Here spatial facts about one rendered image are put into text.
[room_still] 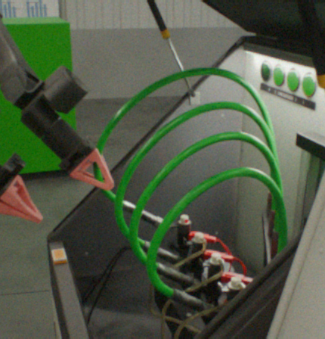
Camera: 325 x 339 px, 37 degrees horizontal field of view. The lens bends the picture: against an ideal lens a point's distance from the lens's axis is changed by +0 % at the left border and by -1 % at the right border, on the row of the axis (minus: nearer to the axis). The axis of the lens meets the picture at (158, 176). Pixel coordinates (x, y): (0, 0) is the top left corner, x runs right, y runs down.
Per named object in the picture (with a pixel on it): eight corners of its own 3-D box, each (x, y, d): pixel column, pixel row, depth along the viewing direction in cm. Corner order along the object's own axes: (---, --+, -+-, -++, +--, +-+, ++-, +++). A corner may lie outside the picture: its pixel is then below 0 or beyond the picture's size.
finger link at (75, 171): (124, 171, 95) (89, 137, 94) (125, 177, 88) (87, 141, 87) (99, 196, 96) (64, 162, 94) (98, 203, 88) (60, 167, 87)
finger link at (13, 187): (47, 219, 74) (-4, 180, 71) (17, 250, 75) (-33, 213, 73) (54, 201, 80) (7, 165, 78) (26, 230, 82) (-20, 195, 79)
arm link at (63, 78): (35, 106, 98) (3, 87, 91) (74, 65, 96) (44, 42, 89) (57, 144, 91) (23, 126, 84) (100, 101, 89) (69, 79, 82)
